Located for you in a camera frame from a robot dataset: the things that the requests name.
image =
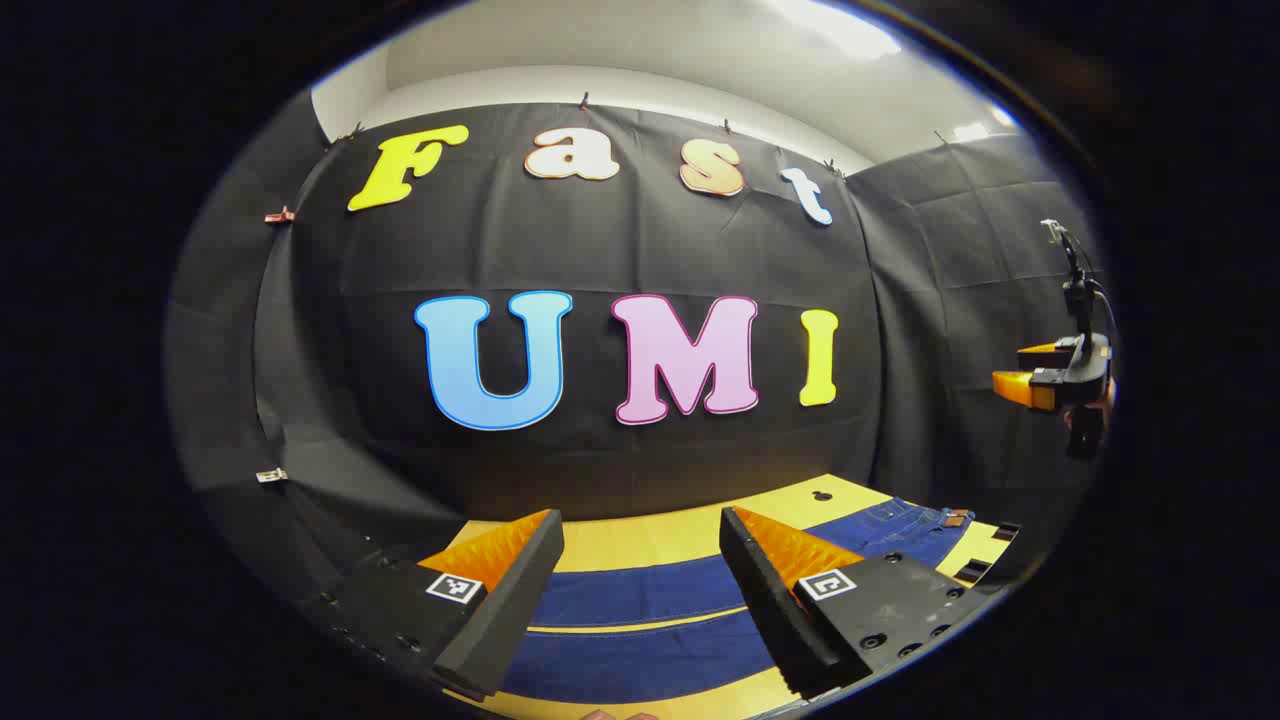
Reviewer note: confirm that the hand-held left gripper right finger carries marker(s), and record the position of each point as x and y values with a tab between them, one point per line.
770	600

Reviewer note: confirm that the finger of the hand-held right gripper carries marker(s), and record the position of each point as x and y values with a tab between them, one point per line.
1045	352
1015	387

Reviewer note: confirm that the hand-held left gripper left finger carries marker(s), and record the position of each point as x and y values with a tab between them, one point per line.
505	600

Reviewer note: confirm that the blue jeans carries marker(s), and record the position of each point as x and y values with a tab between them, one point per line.
640	592

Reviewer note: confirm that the silver cloth clip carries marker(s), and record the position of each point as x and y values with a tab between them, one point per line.
271	476

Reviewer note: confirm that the black backdrop cloth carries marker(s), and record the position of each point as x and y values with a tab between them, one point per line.
600	240

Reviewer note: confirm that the copper cloth clip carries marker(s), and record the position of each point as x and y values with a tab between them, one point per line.
280	215

